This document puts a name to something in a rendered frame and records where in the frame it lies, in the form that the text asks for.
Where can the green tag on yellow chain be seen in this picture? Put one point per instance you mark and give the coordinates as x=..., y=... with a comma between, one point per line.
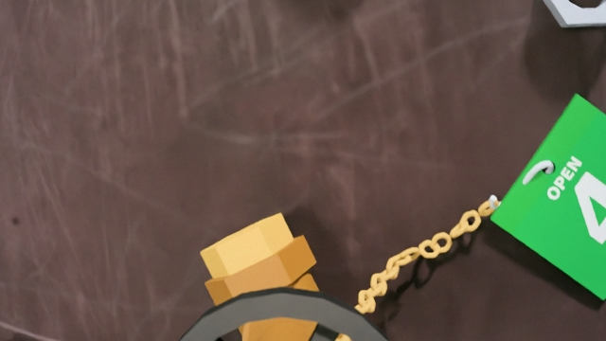
x=561, y=215

